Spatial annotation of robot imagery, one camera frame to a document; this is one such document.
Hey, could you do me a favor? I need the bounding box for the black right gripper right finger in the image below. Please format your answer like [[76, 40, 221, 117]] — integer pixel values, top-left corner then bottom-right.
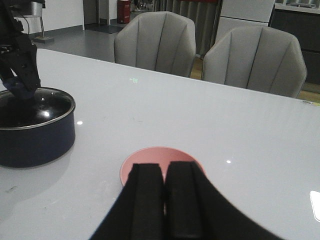
[[165, 161, 279, 240]]

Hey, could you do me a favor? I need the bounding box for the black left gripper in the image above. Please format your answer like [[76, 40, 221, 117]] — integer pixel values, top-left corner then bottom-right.
[[0, 0, 45, 92]]

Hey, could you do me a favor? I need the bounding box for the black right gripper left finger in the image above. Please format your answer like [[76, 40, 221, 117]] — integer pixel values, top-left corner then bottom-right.
[[91, 163, 164, 240]]

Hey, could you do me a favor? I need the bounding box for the glass lid with blue knob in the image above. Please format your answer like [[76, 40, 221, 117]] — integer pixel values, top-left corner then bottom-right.
[[0, 87, 76, 131]]

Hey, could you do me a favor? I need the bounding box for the pink bowl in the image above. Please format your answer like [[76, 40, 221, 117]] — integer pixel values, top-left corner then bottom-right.
[[119, 146, 206, 186]]

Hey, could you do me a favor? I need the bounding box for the dark blue saucepan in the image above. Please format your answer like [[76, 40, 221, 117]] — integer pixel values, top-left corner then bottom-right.
[[0, 86, 76, 168]]

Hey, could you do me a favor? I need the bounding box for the red trash bin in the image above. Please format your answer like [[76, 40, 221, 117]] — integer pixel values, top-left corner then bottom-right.
[[117, 0, 131, 24]]

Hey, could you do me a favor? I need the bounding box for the left grey chair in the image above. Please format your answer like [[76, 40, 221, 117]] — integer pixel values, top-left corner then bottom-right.
[[113, 11, 196, 77]]

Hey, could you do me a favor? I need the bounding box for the grey chair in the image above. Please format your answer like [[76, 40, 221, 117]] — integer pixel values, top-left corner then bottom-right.
[[113, 11, 196, 77], [201, 25, 307, 98]]

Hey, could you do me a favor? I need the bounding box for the right grey chair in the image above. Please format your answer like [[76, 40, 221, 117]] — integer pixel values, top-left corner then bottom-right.
[[201, 25, 307, 98]]

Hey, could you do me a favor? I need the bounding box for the white cabinet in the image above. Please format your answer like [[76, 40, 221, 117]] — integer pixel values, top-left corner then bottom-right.
[[215, 0, 275, 41]]

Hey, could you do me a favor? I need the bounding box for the dark counter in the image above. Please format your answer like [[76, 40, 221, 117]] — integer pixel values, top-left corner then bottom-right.
[[270, 2, 320, 85]]

